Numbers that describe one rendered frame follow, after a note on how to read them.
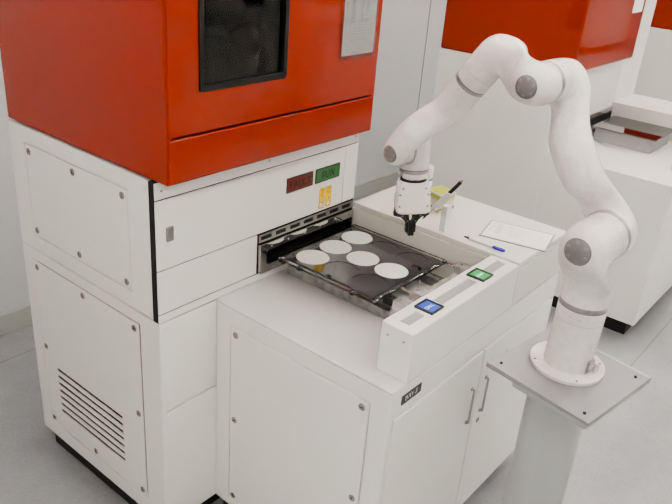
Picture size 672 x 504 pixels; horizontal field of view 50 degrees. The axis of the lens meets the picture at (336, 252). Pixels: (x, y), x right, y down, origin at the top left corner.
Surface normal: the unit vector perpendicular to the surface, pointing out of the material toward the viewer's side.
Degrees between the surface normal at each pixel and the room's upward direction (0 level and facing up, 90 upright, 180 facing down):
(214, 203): 90
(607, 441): 0
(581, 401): 1
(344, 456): 90
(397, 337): 90
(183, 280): 90
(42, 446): 0
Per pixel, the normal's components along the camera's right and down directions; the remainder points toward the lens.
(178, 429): 0.77, 0.33
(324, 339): 0.07, -0.90
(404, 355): -0.64, 0.29
